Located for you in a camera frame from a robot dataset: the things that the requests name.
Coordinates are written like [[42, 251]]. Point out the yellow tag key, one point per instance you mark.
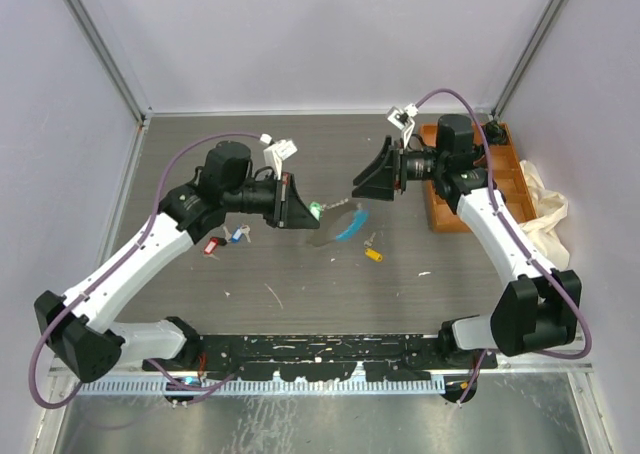
[[369, 250]]

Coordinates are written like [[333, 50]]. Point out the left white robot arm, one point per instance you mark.
[[80, 326]]

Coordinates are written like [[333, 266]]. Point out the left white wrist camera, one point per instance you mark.
[[276, 152]]

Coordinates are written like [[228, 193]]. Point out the white slotted cable duct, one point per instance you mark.
[[147, 385]]

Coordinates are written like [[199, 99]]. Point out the green key tag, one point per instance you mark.
[[316, 210]]

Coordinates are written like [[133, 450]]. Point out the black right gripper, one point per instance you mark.
[[378, 179]]

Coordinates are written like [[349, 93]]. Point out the blue tag key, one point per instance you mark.
[[240, 233]]

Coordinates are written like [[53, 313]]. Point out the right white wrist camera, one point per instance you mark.
[[404, 120]]

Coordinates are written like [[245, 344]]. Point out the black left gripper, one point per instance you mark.
[[291, 211]]

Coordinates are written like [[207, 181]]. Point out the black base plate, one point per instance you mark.
[[314, 358]]

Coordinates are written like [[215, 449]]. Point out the metal key holder blue handle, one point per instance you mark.
[[339, 222]]

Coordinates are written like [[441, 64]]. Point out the red tag key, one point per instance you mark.
[[212, 245]]

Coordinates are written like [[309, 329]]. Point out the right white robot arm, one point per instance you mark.
[[537, 311]]

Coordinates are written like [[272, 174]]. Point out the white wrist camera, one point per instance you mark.
[[276, 152], [404, 120]]

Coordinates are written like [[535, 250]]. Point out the cream cloth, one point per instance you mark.
[[551, 207]]

